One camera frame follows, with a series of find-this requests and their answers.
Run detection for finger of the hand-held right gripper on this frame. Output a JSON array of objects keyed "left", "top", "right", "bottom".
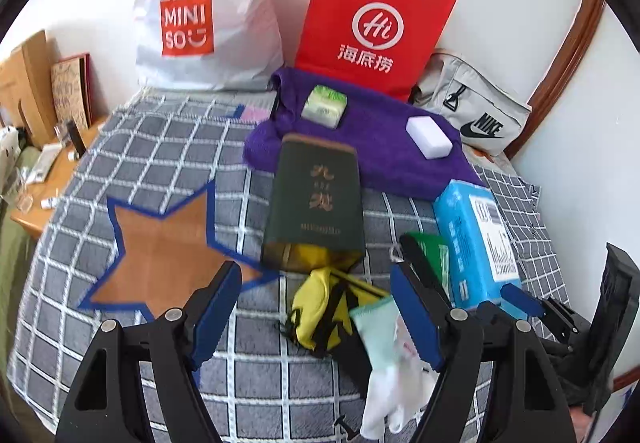
[
  {"left": 500, "top": 282, "right": 592, "bottom": 341},
  {"left": 399, "top": 233, "right": 453, "bottom": 311}
]

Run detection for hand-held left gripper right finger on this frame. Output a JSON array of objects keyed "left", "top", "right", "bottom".
[{"left": 390, "top": 264, "right": 576, "bottom": 443}]

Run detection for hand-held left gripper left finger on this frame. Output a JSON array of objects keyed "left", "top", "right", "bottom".
[{"left": 55, "top": 260, "right": 244, "bottom": 443}]

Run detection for white glove with mint cuff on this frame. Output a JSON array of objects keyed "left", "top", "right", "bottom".
[{"left": 349, "top": 297, "right": 437, "bottom": 442}]

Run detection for blue tissue pack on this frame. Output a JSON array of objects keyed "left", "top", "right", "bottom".
[{"left": 432, "top": 179, "right": 524, "bottom": 312}]

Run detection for yellow bag with black straps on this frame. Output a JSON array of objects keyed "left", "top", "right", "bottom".
[{"left": 287, "top": 267, "right": 392, "bottom": 360}]

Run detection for brown star mat blue border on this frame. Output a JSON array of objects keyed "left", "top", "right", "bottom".
[{"left": 77, "top": 180, "right": 282, "bottom": 322}]

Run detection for purple towel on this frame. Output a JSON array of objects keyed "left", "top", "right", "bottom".
[{"left": 243, "top": 67, "right": 489, "bottom": 202}]

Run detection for dark green box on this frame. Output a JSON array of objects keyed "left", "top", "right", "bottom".
[{"left": 260, "top": 133, "right": 367, "bottom": 275}]

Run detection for white sponge block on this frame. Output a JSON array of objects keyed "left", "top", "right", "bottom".
[{"left": 405, "top": 115, "right": 454, "bottom": 158}]

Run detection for grey crossbody bag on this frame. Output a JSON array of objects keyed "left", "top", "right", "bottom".
[{"left": 412, "top": 50, "right": 534, "bottom": 158}]

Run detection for grey checked blanket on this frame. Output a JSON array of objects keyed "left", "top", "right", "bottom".
[{"left": 7, "top": 89, "right": 567, "bottom": 443}]

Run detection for green wet wipes packet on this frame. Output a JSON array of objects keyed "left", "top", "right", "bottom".
[{"left": 300, "top": 85, "right": 349, "bottom": 129}]

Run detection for wooden bedside table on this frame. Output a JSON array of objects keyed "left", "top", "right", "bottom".
[{"left": 10, "top": 117, "right": 109, "bottom": 242}]

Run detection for pink and blue sheet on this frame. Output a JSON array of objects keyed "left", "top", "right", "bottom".
[{"left": 234, "top": 104, "right": 272, "bottom": 124}]

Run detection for green cloth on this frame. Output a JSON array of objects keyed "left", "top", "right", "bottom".
[{"left": 0, "top": 147, "right": 42, "bottom": 365}]

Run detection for small black item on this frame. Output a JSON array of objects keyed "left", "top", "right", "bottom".
[{"left": 65, "top": 120, "right": 87, "bottom": 160}]

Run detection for white items on table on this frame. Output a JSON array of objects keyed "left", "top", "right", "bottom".
[{"left": 21, "top": 145, "right": 62, "bottom": 184}]

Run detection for red paper bag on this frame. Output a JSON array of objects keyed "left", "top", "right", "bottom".
[{"left": 293, "top": 0, "right": 459, "bottom": 104}]

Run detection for brown printed paper bag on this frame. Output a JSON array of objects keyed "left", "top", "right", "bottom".
[{"left": 50, "top": 53, "right": 94, "bottom": 132}]

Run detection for cardboard box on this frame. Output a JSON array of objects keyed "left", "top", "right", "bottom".
[{"left": 0, "top": 30, "right": 59, "bottom": 146}]

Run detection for white plastic shopping bag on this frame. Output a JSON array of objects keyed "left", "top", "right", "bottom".
[{"left": 132, "top": 0, "right": 287, "bottom": 94}]

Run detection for wooden door frame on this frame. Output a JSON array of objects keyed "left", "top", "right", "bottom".
[{"left": 502, "top": 0, "right": 607, "bottom": 160}]

